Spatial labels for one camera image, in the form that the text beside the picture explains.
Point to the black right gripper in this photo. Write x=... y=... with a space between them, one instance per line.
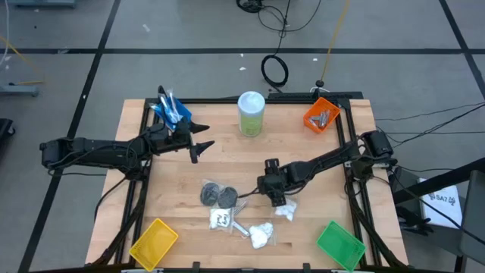
x=271 y=184

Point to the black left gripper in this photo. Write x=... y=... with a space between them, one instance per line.
x=170 y=136

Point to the silver nail clipper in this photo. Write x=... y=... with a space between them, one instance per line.
x=315 y=121
x=324 y=118
x=239 y=208
x=240 y=228

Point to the red white toothbrush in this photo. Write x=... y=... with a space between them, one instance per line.
x=173 y=106

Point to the green white toothbrush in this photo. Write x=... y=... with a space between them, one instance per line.
x=166 y=110

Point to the cotton balls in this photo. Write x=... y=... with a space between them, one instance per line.
x=286 y=209
x=261 y=235

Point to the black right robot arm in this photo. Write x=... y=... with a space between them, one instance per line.
x=326 y=159

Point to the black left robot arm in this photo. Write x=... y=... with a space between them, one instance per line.
x=94 y=151

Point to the blue plastic basket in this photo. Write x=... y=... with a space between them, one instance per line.
x=185 y=113

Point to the black round pad in bag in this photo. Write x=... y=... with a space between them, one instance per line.
x=209 y=194
x=227 y=197

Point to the disinfecting wipes canister green label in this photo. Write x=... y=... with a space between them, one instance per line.
x=251 y=121

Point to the handwritten vanity pack bag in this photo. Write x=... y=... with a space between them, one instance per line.
x=219 y=220

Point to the green plastic basket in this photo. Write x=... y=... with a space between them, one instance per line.
x=341 y=246

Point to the orange plastic basket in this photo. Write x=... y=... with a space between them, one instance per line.
x=329 y=108

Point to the black stand foot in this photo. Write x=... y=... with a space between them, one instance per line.
x=321 y=83

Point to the yellow plastic basket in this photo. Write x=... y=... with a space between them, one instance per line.
x=153 y=244

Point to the grey metal base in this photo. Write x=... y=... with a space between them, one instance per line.
x=19 y=91

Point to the black caster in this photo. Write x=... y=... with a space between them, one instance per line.
x=5 y=129

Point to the grey metal bar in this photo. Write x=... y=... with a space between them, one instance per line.
x=41 y=3

